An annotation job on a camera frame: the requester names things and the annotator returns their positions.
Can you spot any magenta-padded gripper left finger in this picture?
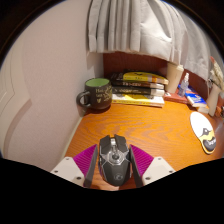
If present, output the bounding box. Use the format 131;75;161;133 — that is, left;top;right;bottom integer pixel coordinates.
50;143;100;188

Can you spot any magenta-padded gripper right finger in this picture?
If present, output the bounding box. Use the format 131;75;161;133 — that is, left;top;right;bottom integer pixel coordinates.
128;143;176;189

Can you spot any black grey computer mouse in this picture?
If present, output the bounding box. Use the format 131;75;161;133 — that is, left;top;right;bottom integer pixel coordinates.
97;133;132;186

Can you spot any white mouse pad, yellow-black rest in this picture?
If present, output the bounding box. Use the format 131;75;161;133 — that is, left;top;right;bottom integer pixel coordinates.
189;111;218;155

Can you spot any red-brown book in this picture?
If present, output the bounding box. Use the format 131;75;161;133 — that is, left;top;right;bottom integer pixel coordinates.
163;91;191;105

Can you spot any dark mug, green inside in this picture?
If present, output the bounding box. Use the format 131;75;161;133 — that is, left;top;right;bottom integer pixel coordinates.
75;77;113;111

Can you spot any blue cover book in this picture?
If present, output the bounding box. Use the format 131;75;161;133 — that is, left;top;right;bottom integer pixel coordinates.
184;87;208;108

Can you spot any clear spray bottle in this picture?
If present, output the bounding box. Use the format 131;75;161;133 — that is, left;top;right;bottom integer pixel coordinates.
177;72;190;98

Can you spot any white pitcher vase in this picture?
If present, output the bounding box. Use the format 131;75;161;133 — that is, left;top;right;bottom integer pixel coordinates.
205;78;224;118

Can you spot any beige lidded tumbler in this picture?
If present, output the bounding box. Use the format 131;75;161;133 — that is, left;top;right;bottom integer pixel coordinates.
165;61;185;94

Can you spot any black and yellow cover book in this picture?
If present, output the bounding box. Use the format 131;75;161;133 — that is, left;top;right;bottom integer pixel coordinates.
109;70;170;86

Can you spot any white curtain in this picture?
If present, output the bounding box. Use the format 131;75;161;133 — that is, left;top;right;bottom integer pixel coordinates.
87;0;218;81

